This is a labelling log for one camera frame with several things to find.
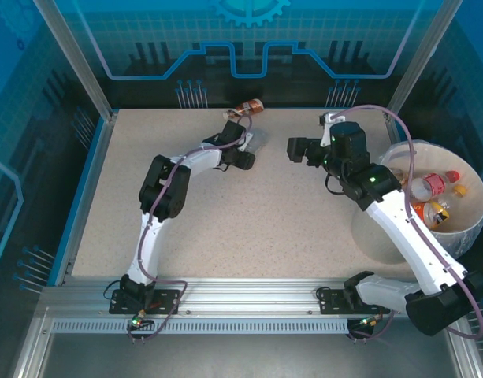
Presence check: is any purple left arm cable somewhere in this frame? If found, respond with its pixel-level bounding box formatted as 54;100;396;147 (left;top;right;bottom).
126;113;254;344

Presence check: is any aluminium table side rail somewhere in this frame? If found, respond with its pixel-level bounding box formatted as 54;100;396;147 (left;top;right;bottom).
382;109;410;143
61;112;119;287

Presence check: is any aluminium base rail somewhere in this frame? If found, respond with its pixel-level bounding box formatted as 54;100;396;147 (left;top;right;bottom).
39;277;463;321

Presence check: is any slotted grey cable duct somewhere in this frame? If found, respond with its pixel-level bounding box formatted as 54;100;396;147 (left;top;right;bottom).
51;318;351;335

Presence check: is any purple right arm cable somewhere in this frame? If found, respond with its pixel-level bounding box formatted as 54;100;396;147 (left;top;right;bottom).
331;104;483;344

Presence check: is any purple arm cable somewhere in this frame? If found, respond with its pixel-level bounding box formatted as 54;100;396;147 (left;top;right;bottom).
126;113;254;344
331;104;483;344

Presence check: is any squashed clear plastic bottle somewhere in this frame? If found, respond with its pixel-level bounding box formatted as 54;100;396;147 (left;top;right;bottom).
247;131;269;154

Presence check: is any brown copper plastic bottle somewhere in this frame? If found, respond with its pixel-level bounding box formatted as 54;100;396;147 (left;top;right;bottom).
224;98;265;121

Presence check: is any orange juice bottle yellow label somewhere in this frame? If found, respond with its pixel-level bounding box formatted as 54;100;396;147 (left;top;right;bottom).
412;184;468;231

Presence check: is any aluminium frame post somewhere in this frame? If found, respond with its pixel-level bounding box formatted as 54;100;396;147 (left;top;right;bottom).
32;0;119;121
385;0;465;121

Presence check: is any clear bottle red label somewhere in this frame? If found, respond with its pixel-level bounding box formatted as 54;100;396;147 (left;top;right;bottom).
408;170;462;202

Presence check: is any small connector green light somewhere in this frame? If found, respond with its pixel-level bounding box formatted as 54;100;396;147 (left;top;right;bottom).
128;313;155;330
357;313;384;328

